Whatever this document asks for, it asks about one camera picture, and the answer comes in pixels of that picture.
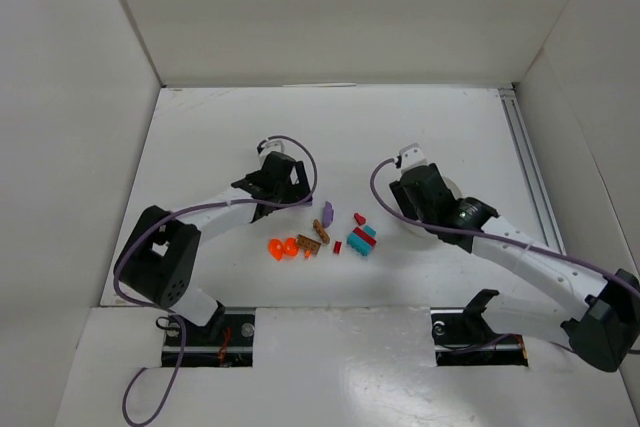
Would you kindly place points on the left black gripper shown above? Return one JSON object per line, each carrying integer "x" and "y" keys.
{"x": 298, "y": 179}

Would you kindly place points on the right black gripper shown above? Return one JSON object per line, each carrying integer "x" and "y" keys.
{"x": 407, "y": 192}

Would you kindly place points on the white divided round container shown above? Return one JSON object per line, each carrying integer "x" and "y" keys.
{"x": 421, "y": 233}

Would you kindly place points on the purple curved lego piece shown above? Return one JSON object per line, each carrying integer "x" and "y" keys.
{"x": 327, "y": 214}

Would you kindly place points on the small brown lego plate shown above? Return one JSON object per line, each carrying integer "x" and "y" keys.
{"x": 321, "y": 231}

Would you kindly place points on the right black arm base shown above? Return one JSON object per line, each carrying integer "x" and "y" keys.
{"x": 462, "y": 338}

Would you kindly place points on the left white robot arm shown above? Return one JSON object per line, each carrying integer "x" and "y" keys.
{"x": 159, "y": 256}

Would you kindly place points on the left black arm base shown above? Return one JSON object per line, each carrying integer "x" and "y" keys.
{"x": 226, "y": 341}

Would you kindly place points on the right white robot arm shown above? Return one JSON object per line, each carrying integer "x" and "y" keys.
{"x": 591, "y": 313}

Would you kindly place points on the brown lego brick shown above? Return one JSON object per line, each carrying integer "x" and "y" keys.
{"x": 307, "y": 244}

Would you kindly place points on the orange round lego piece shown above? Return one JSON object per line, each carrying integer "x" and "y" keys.
{"x": 276, "y": 249}

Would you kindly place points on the red sloped lego piece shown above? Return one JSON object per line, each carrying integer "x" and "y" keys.
{"x": 360, "y": 220}

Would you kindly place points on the teal and red lego stack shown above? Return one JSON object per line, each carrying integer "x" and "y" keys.
{"x": 362, "y": 239}

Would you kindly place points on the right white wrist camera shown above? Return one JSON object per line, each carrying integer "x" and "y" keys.
{"x": 410, "y": 157}

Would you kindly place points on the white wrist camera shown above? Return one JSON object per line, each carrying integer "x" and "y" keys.
{"x": 410, "y": 157}
{"x": 268, "y": 145}

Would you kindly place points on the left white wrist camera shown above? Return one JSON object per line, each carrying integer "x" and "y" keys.
{"x": 268, "y": 145}

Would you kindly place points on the aluminium rail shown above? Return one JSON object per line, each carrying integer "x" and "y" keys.
{"x": 531, "y": 171}

